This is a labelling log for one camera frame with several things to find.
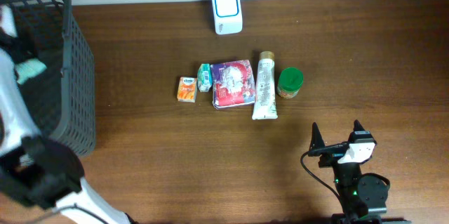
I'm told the light green wipes packet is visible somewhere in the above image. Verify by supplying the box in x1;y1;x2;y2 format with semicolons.
15;58;46;84

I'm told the white lotion tube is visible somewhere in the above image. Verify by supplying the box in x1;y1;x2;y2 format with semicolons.
252;51;278;120

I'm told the green lid jar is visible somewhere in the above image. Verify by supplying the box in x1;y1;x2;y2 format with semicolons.
276;67;304;99

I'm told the pink purple snack packet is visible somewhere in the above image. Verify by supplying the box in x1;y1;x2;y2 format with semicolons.
210;60;255;110

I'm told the teal tissue pack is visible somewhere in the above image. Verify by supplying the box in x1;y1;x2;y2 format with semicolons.
197;64;213;92

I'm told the orange tissue pack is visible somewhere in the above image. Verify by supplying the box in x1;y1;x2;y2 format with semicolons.
177;77;197;103

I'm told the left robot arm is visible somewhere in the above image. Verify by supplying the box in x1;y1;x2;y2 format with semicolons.
1;5;134;223

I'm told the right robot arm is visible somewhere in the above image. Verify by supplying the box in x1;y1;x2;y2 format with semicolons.
300;120;409;224

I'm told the white barcode scanner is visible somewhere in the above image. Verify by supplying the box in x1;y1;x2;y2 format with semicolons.
211;0;243;35

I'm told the grey plastic mesh basket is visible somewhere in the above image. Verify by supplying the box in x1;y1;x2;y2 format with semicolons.
1;0;96;157

